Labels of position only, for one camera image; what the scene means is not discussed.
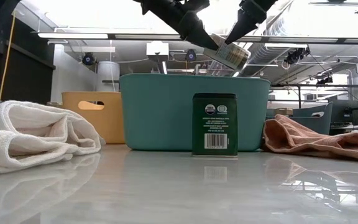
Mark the white ceiling box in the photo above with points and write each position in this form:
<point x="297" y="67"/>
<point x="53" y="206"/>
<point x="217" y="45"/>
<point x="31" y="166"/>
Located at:
<point x="157" y="48"/>

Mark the salmon pink cloth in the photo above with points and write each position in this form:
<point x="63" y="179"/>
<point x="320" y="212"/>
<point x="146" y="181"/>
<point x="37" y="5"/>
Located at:
<point x="306" y="140"/>

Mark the black hanging camera rig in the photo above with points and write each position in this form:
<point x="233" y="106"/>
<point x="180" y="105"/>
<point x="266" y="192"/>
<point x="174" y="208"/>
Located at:
<point x="297" y="55"/>

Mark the long ceiling light rail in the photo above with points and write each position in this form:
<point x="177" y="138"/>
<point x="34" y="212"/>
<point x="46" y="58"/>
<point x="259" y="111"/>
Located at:
<point x="73" y="35"/>

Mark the spice jar with wooden lid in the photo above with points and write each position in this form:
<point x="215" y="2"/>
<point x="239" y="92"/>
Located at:
<point x="232" y="54"/>

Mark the black metal railing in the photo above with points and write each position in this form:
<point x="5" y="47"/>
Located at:
<point x="322" y="85"/>

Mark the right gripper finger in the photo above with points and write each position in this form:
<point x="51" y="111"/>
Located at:
<point x="244" y="23"/>

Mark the large black panel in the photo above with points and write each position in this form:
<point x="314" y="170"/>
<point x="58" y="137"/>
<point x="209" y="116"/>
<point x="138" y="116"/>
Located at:
<point x="26" y="77"/>

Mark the teal plastic bin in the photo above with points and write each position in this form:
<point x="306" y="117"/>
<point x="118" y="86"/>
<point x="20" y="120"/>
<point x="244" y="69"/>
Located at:
<point x="160" y="112"/>

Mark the blue-grey plastic bin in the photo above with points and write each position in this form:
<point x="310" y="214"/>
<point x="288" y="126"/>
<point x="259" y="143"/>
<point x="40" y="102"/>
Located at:
<point x="320" y="124"/>

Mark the small black block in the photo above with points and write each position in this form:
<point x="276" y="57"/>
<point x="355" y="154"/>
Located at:
<point x="214" y="124"/>

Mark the white cylinder column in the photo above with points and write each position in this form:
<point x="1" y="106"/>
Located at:
<point x="107" y="76"/>

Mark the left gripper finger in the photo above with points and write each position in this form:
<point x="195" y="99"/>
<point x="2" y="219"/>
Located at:
<point x="197" y="29"/>

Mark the silver ventilation duct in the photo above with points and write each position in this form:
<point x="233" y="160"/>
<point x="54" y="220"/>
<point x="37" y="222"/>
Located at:
<point x="269" y="54"/>

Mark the white striped towel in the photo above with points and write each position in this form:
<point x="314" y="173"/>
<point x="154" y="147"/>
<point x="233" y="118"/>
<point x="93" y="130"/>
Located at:
<point x="26" y="133"/>

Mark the yellow plastic bin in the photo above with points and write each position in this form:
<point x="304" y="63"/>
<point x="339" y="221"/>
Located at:
<point x="104" y="124"/>

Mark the black round ceiling camera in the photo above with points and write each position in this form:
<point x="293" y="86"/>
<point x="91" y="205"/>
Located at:
<point x="190" y="55"/>
<point x="89" y="59"/>

